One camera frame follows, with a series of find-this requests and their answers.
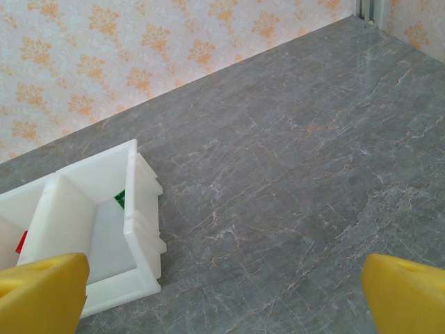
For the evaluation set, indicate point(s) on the green lego brick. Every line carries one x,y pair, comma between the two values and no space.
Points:
120,200

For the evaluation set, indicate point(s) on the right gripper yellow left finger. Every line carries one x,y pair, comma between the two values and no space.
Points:
41,295

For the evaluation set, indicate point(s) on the white plastic bin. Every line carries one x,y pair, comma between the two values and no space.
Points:
17,208
142,222

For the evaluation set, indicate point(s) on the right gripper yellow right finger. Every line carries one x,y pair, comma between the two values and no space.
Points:
406,299

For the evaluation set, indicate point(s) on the aluminium frame post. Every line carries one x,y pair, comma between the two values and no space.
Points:
371,10

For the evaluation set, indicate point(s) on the red lego brick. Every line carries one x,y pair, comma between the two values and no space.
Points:
23,241

